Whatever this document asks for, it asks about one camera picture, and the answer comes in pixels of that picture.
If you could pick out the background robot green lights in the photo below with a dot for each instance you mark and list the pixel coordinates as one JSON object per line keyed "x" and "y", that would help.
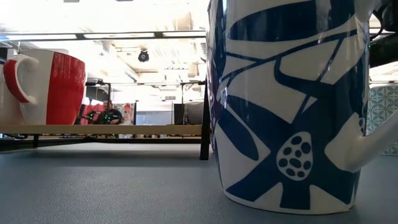
{"x": 107, "y": 118}

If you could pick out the red hanging cloth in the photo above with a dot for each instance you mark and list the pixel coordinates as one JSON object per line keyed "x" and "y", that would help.
{"x": 93, "y": 109}

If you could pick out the person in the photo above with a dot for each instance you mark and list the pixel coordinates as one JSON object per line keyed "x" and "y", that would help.
{"x": 109, "y": 104}

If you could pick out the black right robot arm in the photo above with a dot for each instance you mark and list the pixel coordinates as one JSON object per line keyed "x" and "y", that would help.
{"x": 385, "y": 49}

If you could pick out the red and white mug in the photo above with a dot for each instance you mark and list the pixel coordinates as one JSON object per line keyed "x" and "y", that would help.
{"x": 65, "y": 93}

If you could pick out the floral hanging cloth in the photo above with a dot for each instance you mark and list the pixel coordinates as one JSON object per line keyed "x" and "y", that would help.
{"x": 128, "y": 112}

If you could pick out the black speaker box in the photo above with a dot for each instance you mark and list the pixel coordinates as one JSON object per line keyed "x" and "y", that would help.
{"x": 180, "y": 113}

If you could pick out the black table edge rail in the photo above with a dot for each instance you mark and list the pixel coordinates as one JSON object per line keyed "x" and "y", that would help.
{"x": 124, "y": 140}

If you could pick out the white mug green interior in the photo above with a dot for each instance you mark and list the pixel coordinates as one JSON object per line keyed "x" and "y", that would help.
{"x": 7, "y": 113}

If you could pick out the wooden shelf black frame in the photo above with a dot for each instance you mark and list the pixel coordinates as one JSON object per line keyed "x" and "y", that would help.
{"x": 93, "y": 129}

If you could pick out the black background rack frame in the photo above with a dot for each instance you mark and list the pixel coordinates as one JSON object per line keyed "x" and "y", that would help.
{"x": 109, "y": 91}

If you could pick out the blue white floral mug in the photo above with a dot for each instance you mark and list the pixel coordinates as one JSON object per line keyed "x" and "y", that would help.
{"x": 280, "y": 109}

